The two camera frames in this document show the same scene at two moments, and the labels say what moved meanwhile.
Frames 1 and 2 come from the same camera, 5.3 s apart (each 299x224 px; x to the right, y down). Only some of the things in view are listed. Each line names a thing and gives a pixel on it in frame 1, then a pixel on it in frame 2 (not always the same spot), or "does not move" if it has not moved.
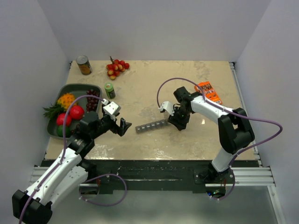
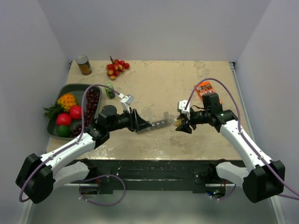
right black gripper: x=181 y=124 → x=185 y=128
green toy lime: x=60 y=130 does not move
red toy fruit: x=60 y=118 does not move
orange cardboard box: x=209 y=92 does not move
